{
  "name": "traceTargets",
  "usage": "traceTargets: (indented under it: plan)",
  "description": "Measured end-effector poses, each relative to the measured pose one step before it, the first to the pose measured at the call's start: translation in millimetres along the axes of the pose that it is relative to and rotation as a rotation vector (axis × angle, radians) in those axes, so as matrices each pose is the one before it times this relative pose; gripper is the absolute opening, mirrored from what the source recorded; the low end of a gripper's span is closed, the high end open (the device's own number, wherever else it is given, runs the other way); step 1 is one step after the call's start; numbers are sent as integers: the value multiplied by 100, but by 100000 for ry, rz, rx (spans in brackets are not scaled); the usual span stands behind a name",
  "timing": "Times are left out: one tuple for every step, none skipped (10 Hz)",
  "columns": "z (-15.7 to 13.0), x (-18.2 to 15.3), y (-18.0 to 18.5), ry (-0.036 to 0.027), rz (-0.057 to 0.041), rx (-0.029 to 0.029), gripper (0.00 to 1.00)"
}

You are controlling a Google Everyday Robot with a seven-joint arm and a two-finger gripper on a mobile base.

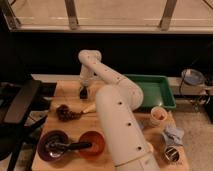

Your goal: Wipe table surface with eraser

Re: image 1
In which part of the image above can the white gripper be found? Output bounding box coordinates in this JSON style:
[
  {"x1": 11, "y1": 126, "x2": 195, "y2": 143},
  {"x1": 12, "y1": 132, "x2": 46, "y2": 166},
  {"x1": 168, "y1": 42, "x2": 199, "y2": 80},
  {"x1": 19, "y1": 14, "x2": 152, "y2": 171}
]
[{"x1": 79, "y1": 65, "x2": 94, "y2": 99}]

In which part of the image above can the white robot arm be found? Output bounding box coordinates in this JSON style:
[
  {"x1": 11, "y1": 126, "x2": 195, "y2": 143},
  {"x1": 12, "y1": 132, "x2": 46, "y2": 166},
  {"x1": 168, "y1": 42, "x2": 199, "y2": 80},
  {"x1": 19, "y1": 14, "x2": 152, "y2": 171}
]
[{"x1": 78, "y1": 50, "x2": 160, "y2": 171}]

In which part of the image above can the pale banana piece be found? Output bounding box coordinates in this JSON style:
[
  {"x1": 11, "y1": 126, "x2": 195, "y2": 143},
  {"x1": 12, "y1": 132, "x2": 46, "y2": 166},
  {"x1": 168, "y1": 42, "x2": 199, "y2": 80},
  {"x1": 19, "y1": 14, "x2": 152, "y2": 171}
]
[{"x1": 83, "y1": 103, "x2": 96, "y2": 113}]

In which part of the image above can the brown grape bunch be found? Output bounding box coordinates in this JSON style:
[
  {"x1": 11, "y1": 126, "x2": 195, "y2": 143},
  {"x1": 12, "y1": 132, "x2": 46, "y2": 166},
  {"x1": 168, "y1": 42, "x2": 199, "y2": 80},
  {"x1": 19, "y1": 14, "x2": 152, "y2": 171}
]
[{"x1": 56, "y1": 104, "x2": 82, "y2": 122}]

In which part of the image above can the orange bowl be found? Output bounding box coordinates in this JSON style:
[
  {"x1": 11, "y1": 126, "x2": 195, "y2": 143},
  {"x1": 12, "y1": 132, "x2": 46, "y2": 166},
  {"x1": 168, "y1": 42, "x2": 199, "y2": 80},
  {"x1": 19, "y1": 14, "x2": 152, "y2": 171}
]
[{"x1": 79, "y1": 131, "x2": 105, "y2": 159}]

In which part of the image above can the black office chair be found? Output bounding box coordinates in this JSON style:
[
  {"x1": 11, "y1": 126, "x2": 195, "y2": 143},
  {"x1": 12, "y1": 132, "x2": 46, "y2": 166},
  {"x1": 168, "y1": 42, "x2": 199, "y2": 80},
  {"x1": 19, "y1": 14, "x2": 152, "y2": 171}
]
[{"x1": 0, "y1": 80, "x2": 46, "y2": 171}]

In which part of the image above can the black ladle spoon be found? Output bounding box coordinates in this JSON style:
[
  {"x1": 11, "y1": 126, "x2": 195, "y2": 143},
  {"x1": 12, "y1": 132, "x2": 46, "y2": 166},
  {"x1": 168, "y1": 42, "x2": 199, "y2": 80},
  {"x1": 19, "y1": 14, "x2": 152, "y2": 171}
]
[{"x1": 48, "y1": 142, "x2": 92, "y2": 152}]

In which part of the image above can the dark purple bowl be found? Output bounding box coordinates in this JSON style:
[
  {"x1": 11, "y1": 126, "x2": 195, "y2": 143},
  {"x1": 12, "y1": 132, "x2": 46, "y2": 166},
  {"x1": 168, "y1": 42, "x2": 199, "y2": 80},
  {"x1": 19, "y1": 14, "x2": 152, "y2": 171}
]
[{"x1": 37, "y1": 130, "x2": 69, "y2": 162}]

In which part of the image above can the green plastic tray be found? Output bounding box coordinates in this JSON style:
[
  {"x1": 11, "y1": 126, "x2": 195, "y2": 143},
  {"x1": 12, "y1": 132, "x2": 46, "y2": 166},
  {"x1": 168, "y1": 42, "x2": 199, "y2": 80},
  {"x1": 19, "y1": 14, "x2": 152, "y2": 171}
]
[{"x1": 127, "y1": 74, "x2": 176, "y2": 110}]

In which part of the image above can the blue crumpled cloth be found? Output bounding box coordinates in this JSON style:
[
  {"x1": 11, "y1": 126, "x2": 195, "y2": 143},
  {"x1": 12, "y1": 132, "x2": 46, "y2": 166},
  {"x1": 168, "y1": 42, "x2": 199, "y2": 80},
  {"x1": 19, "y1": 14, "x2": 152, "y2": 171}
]
[{"x1": 162, "y1": 125, "x2": 184, "y2": 146}]

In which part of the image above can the round metal tin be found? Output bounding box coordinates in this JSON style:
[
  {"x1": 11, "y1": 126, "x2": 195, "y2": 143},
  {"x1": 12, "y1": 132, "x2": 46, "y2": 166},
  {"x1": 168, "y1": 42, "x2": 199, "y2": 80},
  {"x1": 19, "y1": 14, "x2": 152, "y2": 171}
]
[{"x1": 164, "y1": 146, "x2": 180, "y2": 163}]

